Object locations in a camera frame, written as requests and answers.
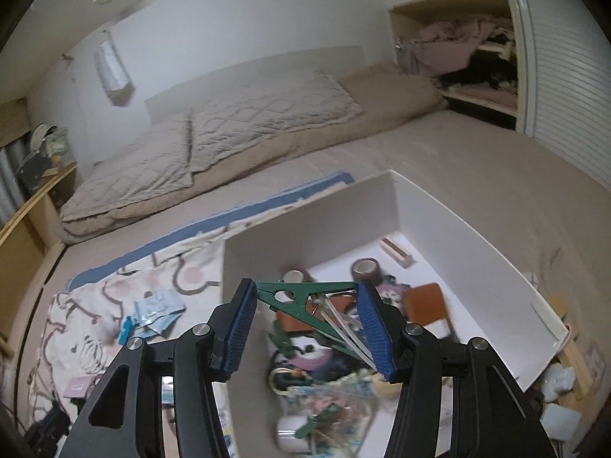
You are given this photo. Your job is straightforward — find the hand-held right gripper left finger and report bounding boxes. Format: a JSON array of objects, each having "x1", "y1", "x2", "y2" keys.
[{"x1": 69, "y1": 278, "x2": 259, "y2": 458}]

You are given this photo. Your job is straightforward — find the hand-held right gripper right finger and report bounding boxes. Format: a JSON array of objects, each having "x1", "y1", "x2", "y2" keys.
[{"x1": 356, "y1": 281, "x2": 557, "y2": 458}]

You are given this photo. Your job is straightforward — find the green clip with white loop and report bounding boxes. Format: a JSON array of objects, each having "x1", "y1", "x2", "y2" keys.
[{"x1": 257, "y1": 281, "x2": 383, "y2": 373}]

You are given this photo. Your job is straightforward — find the white storage box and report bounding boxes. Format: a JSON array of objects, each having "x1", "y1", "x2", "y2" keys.
[{"x1": 222, "y1": 169, "x2": 571, "y2": 458}]

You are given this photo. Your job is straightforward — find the red brown box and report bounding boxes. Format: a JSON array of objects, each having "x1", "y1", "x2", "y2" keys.
[{"x1": 277, "y1": 309, "x2": 318, "y2": 335}]

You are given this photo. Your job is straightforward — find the orange brown box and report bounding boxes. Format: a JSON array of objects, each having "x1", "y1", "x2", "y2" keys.
[{"x1": 403, "y1": 282, "x2": 452, "y2": 327}]

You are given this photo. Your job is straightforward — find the dark brown tape roll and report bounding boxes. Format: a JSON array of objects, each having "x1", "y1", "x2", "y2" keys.
[{"x1": 351, "y1": 256, "x2": 383, "y2": 281}]

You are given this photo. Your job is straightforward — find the pale blue packet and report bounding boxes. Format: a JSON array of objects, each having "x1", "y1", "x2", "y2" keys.
[
  {"x1": 138, "y1": 312, "x2": 182, "y2": 337},
  {"x1": 134, "y1": 291, "x2": 184, "y2": 323}
]

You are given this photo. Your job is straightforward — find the small wooden block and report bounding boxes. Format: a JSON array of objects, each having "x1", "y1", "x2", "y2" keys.
[{"x1": 380, "y1": 237, "x2": 415, "y2": 268}]

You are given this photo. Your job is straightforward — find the printed blanket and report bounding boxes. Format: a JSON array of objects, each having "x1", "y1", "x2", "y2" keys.
[{"x1": 26, "y1": 170, "x2": 356, "y2": 458}]

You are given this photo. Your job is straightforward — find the quilted beige pillow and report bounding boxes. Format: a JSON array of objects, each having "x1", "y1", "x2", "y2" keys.
[
  {"x1": 62, "y1": 112, "x2": 196, "y2": 223},
  {"x1": 191, "y1": 69, "x2": 366, "y2": 173}
]

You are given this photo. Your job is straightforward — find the wooden shelf unit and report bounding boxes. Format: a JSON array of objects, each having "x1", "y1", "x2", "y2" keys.
[{"x1": 0, "y1": 98, "x2": 79, "y2": 358}]

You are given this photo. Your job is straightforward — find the grey curtain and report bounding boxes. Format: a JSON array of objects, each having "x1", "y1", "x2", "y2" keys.
[{"x1": 0, "y1": 138, "x2": 34, "y2": 223}]

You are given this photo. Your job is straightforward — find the white headboard panel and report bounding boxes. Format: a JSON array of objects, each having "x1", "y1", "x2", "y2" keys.
[{"x1": 144, "y1": 45, "x2": 366, "y2": 122}]

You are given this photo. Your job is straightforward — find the black bag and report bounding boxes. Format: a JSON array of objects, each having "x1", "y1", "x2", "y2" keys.
[{"x1": 16, "y1": 150, "x2": 58, "y2": 187}]

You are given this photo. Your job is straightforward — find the pale green pouch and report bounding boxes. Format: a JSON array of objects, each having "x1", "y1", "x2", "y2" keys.
[{"x1": 48, "y1": 129, "x2": 72, "y2": 158}]

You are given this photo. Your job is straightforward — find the white cap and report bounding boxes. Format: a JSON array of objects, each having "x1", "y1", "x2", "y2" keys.
[{"x1": 31, "y1": 124, "x2": 60, "y2": 146}]

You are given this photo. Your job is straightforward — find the dark clothes pile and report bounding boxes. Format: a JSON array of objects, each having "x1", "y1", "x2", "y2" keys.
[{"x1": 441, "y1": 29, "x2": 519, "y2": 94}]

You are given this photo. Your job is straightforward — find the white tote bag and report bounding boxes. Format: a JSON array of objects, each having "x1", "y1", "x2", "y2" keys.
[{"x1": 94, "y1": 38, "x2": 132, "y2": 106}]

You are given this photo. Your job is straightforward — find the pink clothes pile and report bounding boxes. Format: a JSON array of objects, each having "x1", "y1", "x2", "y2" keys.
[{"x1": 411, "y1": 16, "x2": 514, "y2": 74}]

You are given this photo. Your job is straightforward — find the beige cartoon valance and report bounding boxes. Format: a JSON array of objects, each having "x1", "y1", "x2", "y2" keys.
[{"x1": 0, "y1": 100, "x2": 29, "y2": 148}]

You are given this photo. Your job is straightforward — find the white louvred door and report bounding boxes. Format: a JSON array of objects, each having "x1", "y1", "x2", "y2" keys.
[{"x1": 506, "y1": 0, "x2": 611, "y2": 192}]

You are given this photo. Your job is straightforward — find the wooden closet niche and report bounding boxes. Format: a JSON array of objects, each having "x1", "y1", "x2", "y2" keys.
[{"x1": 389, "y1": 0, "x2": 521, "y2": 129}]

